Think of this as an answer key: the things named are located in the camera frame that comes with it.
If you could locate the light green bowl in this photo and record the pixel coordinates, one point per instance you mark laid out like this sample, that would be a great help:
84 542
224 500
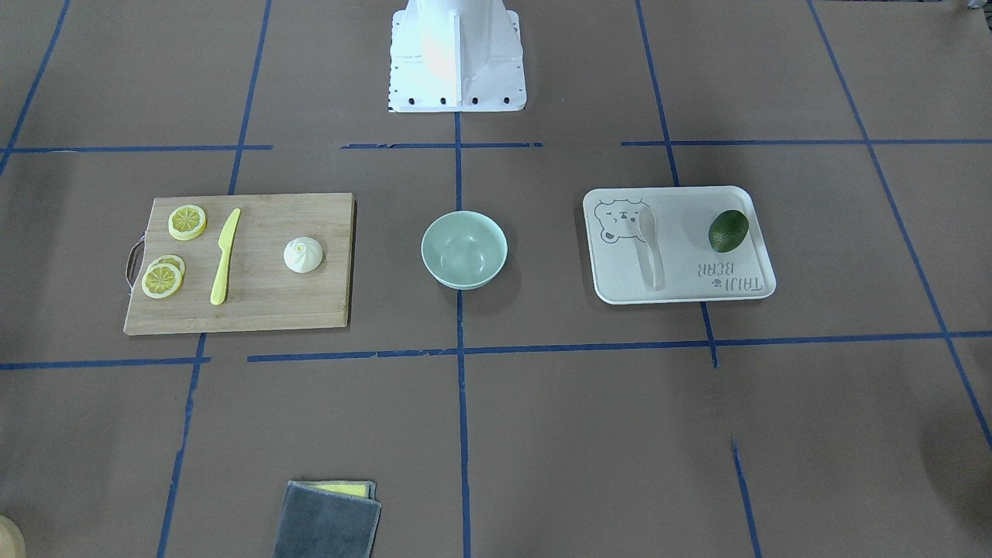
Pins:
464 250

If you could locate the white ceramic spoon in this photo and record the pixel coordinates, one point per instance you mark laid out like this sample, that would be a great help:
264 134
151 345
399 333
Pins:
648 225

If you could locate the grey folded cloth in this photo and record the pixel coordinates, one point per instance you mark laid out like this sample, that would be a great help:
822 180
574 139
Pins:
316 523

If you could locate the yellow cloth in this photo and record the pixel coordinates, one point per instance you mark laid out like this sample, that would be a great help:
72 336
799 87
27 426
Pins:
357 489

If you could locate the lemon slice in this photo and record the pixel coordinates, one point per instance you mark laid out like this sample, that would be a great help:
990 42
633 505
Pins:
187 222
161 280

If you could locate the lemon slice underneath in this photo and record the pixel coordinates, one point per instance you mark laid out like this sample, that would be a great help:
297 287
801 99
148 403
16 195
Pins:
174 260

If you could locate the lemon slice top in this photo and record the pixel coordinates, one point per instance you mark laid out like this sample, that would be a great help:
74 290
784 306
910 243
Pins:
187 222

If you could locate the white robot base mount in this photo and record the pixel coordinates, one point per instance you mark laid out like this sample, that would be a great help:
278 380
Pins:
456 56

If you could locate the white bear tray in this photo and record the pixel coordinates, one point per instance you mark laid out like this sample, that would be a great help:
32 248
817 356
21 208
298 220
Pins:
620 267

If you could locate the lemon slice upper front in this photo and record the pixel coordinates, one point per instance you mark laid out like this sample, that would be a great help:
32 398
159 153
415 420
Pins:
161 280

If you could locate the bamboo cutting board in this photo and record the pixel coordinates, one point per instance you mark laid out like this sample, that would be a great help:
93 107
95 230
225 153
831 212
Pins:
263 295

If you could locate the green avocado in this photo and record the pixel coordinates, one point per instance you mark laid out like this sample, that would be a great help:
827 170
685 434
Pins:
728 231

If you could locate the yellow plastic knife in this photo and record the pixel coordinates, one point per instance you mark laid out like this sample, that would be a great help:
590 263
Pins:
218 293

